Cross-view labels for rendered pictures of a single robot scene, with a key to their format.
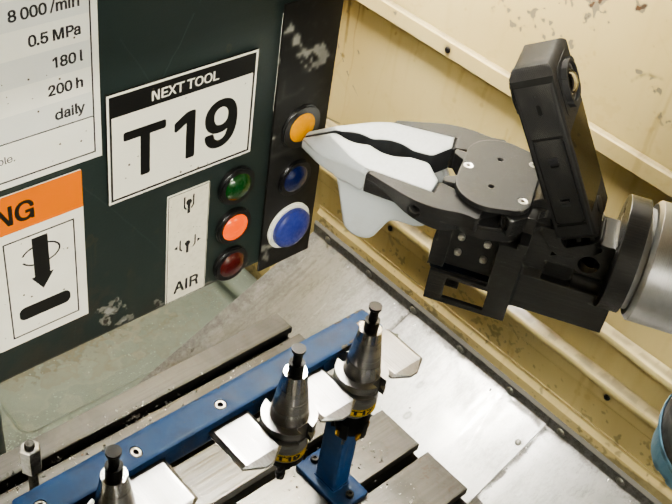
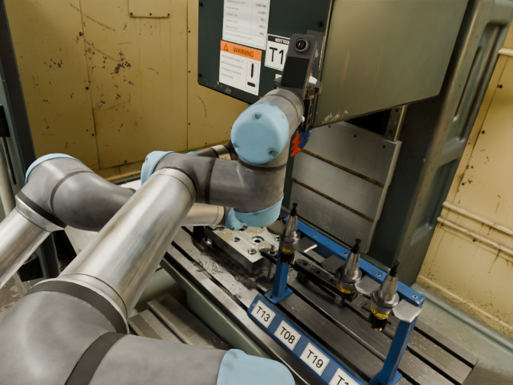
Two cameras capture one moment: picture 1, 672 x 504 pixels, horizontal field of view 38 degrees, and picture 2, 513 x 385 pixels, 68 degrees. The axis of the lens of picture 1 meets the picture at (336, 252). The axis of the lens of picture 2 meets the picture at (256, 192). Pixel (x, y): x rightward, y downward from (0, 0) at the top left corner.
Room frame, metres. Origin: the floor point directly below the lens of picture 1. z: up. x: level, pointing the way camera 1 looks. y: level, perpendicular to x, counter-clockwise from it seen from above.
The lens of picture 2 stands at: (0.47, -0.81, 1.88)
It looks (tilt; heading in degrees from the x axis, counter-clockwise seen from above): 28 degrees down; 93
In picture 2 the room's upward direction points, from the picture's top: 6 degrees clockwise
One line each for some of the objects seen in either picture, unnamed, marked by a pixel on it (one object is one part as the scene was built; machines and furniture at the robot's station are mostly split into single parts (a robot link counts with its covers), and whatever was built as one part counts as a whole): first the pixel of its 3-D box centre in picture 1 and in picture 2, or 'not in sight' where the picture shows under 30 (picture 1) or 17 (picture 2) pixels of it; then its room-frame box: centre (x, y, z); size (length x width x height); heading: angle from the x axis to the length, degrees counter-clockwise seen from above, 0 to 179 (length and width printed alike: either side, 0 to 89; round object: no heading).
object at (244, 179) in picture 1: (237, 186); not in sight; (0.48, 0.07, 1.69); 0.02 x 0.01 x 0.02; 138
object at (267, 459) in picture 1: (248, 443); (333, 264); (0.66, 0.06, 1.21); 0.07 x 0.05 x 0.01; 48
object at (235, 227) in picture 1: (234, 226); not in sight; (0.48, 0.07, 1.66); 0.02 x 0.01 x 0.02; 138
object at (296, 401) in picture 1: (292, 392); (352, 261); (0.70, 0.02, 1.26); 0.04 x 0.04 x 0.07
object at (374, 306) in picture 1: (373, 317); (395, 268); (0.78, -0.05, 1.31); 0.02 x 0.02 x 0.03
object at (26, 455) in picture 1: (32, 474); not in sight; (0.74, 0.34, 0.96); 0.03 x 0.03 x 0.13
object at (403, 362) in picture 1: (393, 356); (404, 311); (0.82, -0.09, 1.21); 0.07 x 0.05 x 0.01; 48
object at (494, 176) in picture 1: (532, 236); (289, 106); (0.48, -0.12, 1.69); 0.12 x 0.08 x 0.09; 78
